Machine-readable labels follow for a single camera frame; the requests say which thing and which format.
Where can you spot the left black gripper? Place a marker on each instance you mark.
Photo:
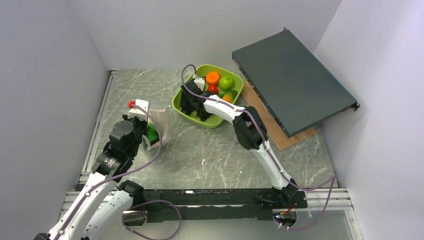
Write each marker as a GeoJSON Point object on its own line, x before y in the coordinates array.
{"type": "Point", "coordinates": [144, 123]}

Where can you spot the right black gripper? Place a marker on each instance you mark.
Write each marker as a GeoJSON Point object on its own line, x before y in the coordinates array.
{"type": "Point", "coordinates": [184, 103]}

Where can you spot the white green toy leek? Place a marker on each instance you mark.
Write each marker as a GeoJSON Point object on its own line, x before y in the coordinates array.
{"type": "Point", "coordinates": [151, 139]}

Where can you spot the clear zip top bag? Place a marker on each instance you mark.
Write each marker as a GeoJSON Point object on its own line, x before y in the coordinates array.
{"type": "Point", "coordinates": [161, 122]}

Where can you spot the green plastic tray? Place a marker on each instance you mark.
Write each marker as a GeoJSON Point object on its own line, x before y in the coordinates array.
{"type": "Point", "coordinates": [220, 109]}

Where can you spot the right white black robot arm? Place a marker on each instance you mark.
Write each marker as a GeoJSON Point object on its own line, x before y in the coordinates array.
{"type": "Point", "coordinates": [250, 133]}

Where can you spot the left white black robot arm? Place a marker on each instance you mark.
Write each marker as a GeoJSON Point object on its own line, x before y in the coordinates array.
{"type": "Point", "coordinates": [104, 197]}

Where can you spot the black toy grapes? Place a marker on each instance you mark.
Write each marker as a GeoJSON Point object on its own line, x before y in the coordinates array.
{"type": "Point", "coordinates": [203, 115]}

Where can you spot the red toy pepper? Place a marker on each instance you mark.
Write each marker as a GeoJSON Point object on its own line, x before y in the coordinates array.
{"type": "Point", "coordinates": [213, 89]}

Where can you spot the orange toy fruit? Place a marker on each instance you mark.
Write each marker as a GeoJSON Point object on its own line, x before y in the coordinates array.
{"type": "Point", "coordinates": [212, 78]}

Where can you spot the yellow green toy mango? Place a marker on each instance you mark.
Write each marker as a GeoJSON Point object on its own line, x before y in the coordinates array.
{"type": "Point", "coordinates": [229, 96]}

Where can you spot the green toy apple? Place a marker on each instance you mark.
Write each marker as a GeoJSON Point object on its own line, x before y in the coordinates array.
{"type": "Point", "coordinates": [226, 83]}

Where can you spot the brown wooden board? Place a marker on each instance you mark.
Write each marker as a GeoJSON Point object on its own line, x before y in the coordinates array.
{"type": "Point", "coordinates": [273, 129]}

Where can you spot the dark rack server chassis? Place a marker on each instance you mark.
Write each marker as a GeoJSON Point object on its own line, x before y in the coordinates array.
{"type": "Point", "coordinates": [297, 90]}

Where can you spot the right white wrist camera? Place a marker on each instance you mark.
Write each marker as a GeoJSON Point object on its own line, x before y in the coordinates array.
{"type": "Point", "coordinates": [200, 83]}

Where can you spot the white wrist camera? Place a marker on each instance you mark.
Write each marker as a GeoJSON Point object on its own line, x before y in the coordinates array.
{"type": "Point", "coordinates": [138, 108]}
{"type": "Point", "coordinates": [200, 83]}

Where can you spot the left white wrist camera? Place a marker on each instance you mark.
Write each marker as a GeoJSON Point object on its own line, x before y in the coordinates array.
{"type": "Point", "coordinates": [138, 108]}

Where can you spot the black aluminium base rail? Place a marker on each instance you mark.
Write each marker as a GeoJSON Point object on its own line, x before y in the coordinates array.
{"type": "Point", "coordinates": [263, 204]}

